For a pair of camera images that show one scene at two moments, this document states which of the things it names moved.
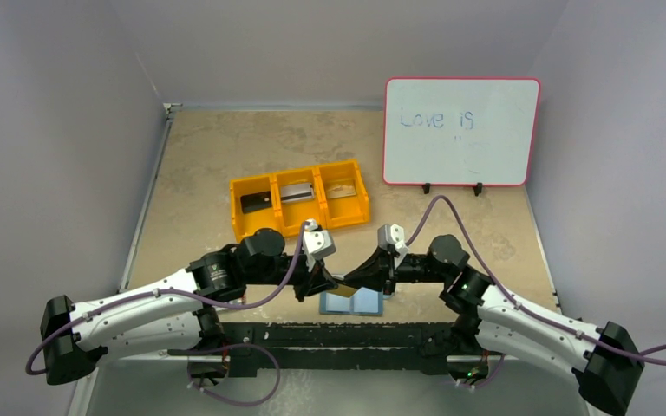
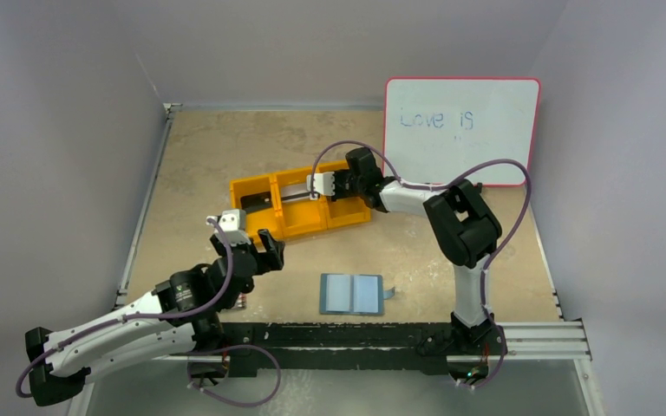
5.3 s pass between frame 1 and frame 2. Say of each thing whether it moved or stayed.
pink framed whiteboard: stayed
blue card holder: stayed
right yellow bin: stayed
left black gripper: moved
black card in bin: stayed
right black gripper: moved
